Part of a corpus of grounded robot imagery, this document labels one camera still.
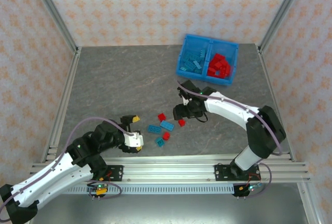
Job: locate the blue two-compartment bin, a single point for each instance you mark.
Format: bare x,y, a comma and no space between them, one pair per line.
192,75

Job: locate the small controller board with connector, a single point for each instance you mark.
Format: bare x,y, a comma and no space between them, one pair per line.
246,189
99,189

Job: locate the grey metal lower panel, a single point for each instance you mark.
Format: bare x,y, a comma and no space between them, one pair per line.
155,211

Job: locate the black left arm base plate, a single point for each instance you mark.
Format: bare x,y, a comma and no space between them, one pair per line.
116,172

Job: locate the aluminium frame rail with slots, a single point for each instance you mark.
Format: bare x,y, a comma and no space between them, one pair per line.
168,172

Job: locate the aluminium table side rail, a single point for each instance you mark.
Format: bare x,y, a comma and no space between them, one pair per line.
276,104
63,104

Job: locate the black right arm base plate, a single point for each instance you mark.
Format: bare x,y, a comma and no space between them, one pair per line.
221,173

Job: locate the aluminium frame post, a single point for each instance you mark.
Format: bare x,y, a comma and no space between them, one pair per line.
282,14
55,14

